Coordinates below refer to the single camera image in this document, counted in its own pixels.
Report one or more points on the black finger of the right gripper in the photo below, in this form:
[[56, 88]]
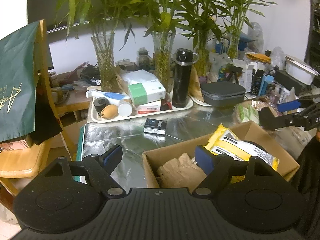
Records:
[[270, 122]]

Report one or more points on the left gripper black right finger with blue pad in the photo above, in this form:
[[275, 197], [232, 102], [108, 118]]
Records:
[[217, 169]]

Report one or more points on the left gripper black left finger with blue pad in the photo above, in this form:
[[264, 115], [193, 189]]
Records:
[[99, 169]]

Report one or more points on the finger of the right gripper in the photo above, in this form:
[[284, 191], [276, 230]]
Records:
[[295, 104]]

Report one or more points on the green white wipes pack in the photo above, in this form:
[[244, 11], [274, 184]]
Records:
[[247, 113]]

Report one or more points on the yellow wipes pack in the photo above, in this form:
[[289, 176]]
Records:
[[224, 141]]

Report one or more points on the brown fabric pouch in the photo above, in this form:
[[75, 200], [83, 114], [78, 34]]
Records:
[[180, 172]]

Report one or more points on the cardboard box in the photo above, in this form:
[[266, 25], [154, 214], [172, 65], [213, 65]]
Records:
[[250, 131]]

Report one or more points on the small black printed box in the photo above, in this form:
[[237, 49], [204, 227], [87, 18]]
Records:
[[154, 126]]

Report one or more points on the tan round pouch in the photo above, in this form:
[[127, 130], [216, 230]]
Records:
[[109, 112]]

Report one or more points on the grey hard case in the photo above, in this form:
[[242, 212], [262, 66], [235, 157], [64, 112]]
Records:
[[222, 93]]

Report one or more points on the white capped jar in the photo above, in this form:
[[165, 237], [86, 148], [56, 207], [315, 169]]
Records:
[[125, 108]]

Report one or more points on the black cylinder speaker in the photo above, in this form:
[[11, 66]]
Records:
[[100, 104]]

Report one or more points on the white blue tube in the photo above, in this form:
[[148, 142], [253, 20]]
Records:
[[109, 95]]

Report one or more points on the pink white flat box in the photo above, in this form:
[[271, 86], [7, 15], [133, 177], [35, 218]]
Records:
[[149, 107]]

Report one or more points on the green white tissue box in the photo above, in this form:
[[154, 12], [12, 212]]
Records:
[[146, 92]]

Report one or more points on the black thermos bottle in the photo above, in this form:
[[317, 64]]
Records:
[[184, 60]]

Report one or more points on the dark glass jar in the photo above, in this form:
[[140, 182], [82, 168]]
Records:
[[143, 60]]

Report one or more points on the far right vase bamboo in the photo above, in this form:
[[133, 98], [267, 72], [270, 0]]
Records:
[[234, 16]]

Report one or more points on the green fabric bag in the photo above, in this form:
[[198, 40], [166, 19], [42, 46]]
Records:
[[18, 89]]

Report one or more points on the right glass vase bamboo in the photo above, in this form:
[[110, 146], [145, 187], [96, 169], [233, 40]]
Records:
[[201, 17]]

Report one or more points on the glass vase bamboo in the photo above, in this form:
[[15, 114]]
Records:
[[201, 17], [103, 17], [161, 22]]

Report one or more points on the middle glass vase bamboo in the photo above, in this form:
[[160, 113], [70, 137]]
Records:
[[161, 22]]

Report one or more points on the left glass vase bamboo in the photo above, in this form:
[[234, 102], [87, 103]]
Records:
[[103, 17]]

